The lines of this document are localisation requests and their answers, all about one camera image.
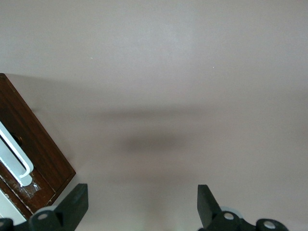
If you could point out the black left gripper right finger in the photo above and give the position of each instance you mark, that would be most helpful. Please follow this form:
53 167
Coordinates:
209 209

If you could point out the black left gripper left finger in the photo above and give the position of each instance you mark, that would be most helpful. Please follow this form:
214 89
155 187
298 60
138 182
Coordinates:
69 207

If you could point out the dark brown wooden drawer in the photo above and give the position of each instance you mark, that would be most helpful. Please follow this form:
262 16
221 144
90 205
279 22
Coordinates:
43 149

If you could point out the wooden drawer cabinet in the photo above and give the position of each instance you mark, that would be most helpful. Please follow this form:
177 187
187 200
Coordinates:
9 207

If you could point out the clear adhesive tape piece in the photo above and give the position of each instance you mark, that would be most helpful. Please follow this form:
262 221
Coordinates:
30 188

